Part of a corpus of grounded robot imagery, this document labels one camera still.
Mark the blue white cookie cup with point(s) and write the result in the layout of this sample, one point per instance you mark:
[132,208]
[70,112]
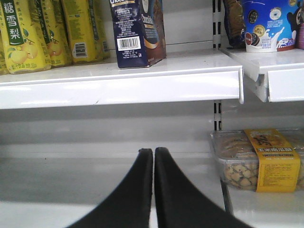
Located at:
[271,25]

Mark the pink snack box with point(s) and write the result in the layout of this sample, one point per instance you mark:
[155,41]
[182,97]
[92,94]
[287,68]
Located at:
[300,36]

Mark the yellow pear drink bottle right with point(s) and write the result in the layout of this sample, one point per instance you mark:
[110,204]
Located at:
[49,14]

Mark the yellow pear drink bottle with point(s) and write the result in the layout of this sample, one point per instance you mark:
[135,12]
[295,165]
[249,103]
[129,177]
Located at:
[49,14]
[3,66]
[25,50]
[86,32]

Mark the yellow pear drink bottle rear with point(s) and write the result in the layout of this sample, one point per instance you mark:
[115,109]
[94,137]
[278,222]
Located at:
[86,32]

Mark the blue cookie box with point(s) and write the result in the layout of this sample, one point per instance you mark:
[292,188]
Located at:
[138,32]

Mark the round biscuit pack dark wrapper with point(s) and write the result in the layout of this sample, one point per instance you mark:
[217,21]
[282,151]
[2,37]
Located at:
[234,23]

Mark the white supermarket shelf unit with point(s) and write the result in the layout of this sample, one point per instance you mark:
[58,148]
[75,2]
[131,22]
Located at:
[69,135]

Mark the yellow pear drink bottle middle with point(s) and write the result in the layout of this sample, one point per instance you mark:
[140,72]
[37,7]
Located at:
[25,50]

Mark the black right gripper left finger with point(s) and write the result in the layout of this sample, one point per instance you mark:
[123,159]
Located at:
[129,204]

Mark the yellow pear drink bottle left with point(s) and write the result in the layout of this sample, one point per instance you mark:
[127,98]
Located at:
[3,66]

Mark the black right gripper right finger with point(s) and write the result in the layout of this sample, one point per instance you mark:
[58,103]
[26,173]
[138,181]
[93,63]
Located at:
[179,204]

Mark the clear cookie tub yellow label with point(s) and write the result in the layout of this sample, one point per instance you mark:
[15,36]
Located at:
[263,160]

